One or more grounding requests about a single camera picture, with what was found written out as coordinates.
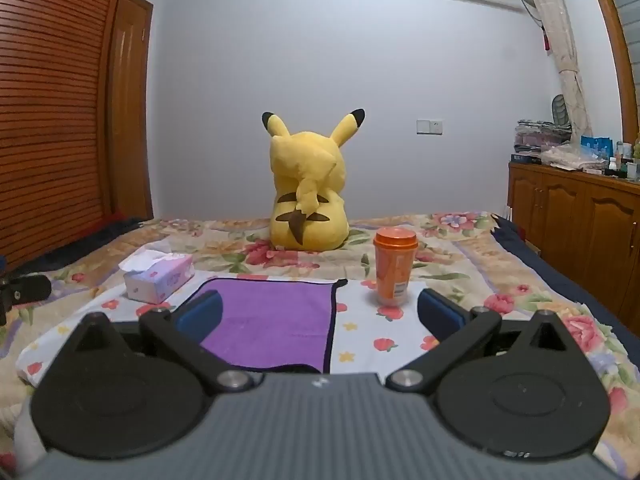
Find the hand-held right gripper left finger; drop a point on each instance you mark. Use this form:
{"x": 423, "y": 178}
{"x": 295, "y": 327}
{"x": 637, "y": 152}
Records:
{"x": 200, "y": 314}

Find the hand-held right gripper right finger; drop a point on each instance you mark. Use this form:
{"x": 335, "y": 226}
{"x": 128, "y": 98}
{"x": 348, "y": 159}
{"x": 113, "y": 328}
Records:
{"x": 440, "y": 312}

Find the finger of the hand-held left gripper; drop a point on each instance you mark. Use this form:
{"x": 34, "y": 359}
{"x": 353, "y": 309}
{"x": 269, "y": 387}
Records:
{"x": 27, "y": 289}

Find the purple towel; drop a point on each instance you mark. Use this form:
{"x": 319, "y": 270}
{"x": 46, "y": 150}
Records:
{"x": 280, "y": 316}

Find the pink tissue box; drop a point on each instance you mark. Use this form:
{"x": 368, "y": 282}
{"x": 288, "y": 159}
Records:
{"x": 160, "y": 280}

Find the orange lidded cup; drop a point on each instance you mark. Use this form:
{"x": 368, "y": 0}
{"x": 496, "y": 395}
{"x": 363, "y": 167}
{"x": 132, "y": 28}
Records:
{"x": 395, "y": 270}

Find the white strawberry print cloth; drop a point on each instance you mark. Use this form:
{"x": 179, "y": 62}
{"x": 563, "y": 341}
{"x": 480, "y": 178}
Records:
{"x": 370, "y": 327}

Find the dark blue bed sheet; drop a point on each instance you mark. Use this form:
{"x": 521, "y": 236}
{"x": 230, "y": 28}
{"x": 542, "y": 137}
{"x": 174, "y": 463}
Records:
{"x": 560, "y": 280}

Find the wooden cabinet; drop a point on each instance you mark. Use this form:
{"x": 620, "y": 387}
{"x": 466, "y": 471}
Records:
{"x": 575, "y": 215}

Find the yellow plush toy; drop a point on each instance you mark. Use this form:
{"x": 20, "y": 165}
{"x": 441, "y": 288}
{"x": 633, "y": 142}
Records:
{"x": 307, "y": 185}

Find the wooden louvred wardrobe door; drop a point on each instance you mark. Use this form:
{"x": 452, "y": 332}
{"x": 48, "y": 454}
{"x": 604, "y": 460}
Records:
{"x": 50, "y": 110}

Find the stack of folded clothes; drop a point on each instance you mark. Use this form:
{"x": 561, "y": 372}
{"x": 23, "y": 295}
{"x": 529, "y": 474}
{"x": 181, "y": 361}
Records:
{"x": 537, "y": 140}

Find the clear bag of cloth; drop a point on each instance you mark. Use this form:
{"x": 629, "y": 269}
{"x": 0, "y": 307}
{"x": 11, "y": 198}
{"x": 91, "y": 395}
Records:
{"x": 567, "y": 157}

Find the wooden room door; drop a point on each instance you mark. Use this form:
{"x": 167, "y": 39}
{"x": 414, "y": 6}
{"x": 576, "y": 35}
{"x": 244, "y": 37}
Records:
{"x": 131, "y": 110}

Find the small white bottle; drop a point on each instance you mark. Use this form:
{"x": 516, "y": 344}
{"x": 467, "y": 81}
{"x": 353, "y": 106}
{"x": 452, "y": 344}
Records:
{"x": 612, "y": 166}

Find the blue box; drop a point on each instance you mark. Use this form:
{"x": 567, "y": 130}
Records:
{"x": 597, "y": 147}

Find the grey mesh swatter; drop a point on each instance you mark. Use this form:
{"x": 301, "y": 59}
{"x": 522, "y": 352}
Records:
{"x": 560, "y": 110}

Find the red hanging ornament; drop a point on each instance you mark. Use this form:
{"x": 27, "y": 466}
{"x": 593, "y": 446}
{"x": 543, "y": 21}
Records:
{"x": 546, "y": 40}

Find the lace curtain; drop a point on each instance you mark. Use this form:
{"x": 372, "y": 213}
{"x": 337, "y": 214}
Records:
{"x": 562, "y": 45}

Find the white wall socket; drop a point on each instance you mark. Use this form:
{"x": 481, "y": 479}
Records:
{"x": 429, "y": 127}

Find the wooden window frame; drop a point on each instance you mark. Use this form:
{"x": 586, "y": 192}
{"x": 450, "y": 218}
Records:
{"x": 617, "y": 55}

